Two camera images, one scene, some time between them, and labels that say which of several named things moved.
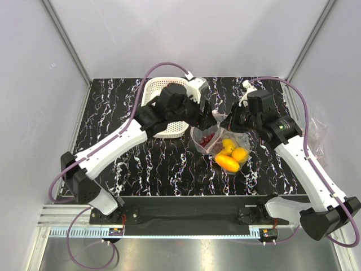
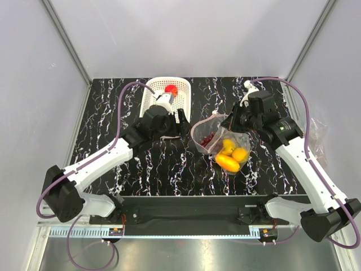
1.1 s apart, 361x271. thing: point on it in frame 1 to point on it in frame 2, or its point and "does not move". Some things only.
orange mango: [227, 162] does not move
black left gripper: [204, 120] to [181, 129]
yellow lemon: [240, 154] does not move
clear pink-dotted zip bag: [230, 149] does not move
